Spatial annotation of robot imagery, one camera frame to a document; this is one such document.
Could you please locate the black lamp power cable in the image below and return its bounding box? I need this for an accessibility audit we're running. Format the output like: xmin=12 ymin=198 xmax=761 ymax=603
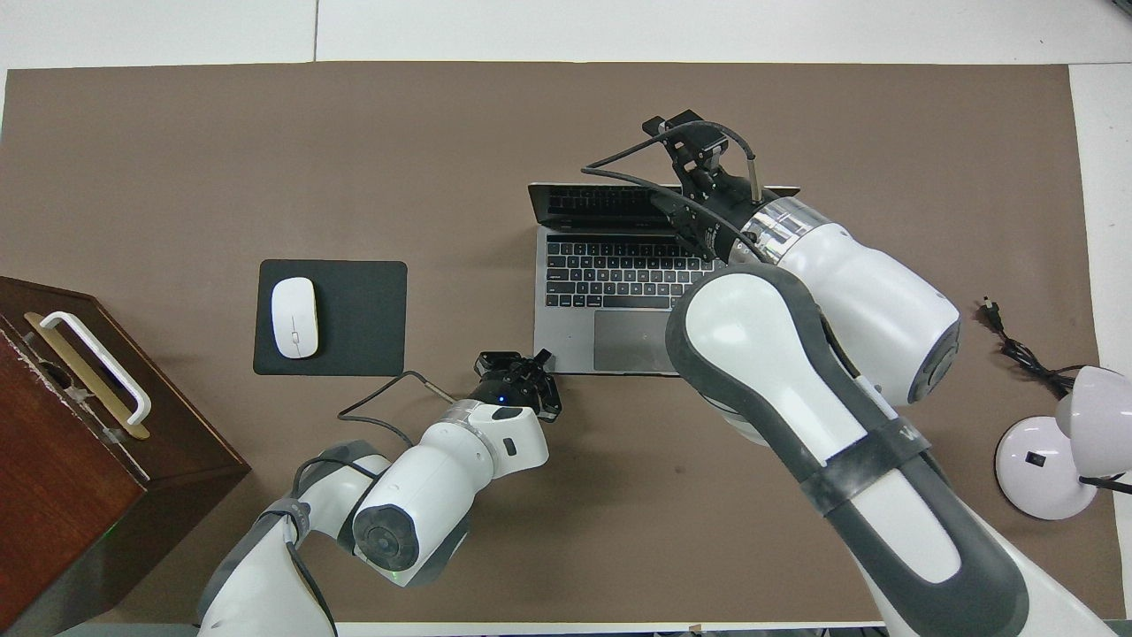
xmin=979 ymin=298 xmax=1076 ymax=401

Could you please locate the dark brown wooden box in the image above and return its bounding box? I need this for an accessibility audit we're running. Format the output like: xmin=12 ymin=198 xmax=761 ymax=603
xmin=0 ymin=276 xmax=252 ymax=634

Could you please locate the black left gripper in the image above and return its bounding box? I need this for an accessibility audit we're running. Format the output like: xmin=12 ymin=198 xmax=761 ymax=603
xmin=467 ymin=347 xmax=564 ymax=423

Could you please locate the large brown table mat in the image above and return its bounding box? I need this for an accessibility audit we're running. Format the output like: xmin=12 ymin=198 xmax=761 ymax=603
xmin=0 ymin=62 xmax=1126 ymax=625

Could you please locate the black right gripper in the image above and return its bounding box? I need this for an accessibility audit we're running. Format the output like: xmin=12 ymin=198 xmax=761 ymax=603
xmin=642 ymin=110 xmax=763 ymax=266

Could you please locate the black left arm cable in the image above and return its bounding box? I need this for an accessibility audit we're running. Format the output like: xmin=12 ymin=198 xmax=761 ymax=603
xmin=337 ymin=369 xmax=463 ymax=449

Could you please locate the white box handle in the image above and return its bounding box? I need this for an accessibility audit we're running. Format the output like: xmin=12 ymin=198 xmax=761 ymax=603
xmin=39 ymin=311 xmax=153 ymax=428

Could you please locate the silver laptop with apple logo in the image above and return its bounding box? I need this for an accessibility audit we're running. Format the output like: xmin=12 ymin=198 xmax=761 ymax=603
xmin=528 ymin=181 xmax=802 ymax=378

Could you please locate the black mouse pad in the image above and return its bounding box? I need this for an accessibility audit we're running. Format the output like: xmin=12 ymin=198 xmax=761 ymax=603
xmin=253 ymin=259 xmax=409 ymax=378

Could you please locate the white desk lamp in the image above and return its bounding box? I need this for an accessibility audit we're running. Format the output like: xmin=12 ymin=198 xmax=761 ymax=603
xmin=994 ymin=364 xmax=1132 ymax=521

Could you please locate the gold metal handle plate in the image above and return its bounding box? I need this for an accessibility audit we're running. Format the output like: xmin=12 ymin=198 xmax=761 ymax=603
xmin=24 ymin=311 xmax=152 ymax=441

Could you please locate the white computer mouse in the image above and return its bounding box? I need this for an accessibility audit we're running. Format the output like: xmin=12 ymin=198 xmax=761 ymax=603
xmin=271 ymin=277 xmax=320 ymax=360

